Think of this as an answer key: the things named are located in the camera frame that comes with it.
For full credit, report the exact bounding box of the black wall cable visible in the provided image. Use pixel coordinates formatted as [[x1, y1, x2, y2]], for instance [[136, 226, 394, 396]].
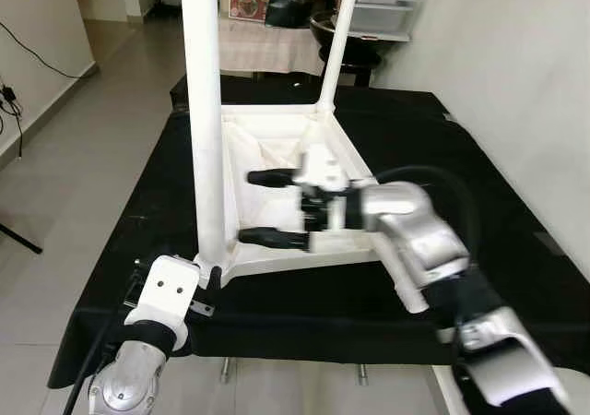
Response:
[[0, 20, 98, 79]]

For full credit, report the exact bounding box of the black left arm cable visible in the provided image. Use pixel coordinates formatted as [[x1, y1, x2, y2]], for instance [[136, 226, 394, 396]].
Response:
[[65, 295, 125, 415]]

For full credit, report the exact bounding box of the black cable with plug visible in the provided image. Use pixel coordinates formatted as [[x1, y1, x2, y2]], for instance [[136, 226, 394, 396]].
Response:
[[0, 83, 27, 158]]

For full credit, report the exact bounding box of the black tripod leg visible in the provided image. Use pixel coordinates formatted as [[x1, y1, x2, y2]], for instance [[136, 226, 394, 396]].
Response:
[[0, 223, 44, 255]]

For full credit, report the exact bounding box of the black plastic bag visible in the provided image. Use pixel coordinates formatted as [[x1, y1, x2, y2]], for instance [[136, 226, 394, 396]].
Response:
[[265, 0, 319, 29]]

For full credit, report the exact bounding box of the pale patterned cloth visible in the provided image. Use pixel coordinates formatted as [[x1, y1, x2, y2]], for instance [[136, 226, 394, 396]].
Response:
[[217, 18, 325, 77]]

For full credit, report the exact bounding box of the black tablecloth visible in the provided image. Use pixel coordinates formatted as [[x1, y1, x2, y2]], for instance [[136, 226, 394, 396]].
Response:
[[48, 72, 590, 390]]

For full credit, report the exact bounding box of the white plastic table top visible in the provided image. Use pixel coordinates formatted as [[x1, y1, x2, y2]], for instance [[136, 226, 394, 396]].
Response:
[[196, 104, 411, 279]]

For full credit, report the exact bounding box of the clear plastic storage box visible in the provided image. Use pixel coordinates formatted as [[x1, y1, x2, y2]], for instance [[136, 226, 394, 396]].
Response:
[[346, 0, 425, 40]]

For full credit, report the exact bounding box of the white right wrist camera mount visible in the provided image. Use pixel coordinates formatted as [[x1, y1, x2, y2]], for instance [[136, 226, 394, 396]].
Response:
[[295, 141, 370, 233]]

